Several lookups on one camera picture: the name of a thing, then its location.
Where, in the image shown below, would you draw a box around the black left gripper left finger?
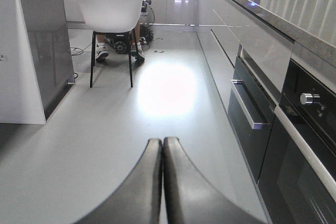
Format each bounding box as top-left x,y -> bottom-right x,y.
77,138 -> 162,223

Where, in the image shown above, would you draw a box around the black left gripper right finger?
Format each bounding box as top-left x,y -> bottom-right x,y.
163,137 -> 262,223

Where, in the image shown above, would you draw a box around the black built-in oven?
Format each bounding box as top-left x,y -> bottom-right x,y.
258,60 -> 335,223

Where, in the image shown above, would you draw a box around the silver oven knob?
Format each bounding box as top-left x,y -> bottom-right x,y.
300,93 -> 320,105

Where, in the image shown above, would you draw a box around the grey kitchen counter cabinets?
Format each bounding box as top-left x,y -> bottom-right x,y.
136,0 -> 336,104

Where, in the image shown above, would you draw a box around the grey kitchen island cabinet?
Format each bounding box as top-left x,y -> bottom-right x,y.
1,0 -> 75,124

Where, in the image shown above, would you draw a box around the white shell chair black legs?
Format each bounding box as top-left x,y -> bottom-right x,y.
77,0 -> 143,87

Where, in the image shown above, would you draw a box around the oven drawer silver handle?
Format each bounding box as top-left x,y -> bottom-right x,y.
227,56 -> 276,183

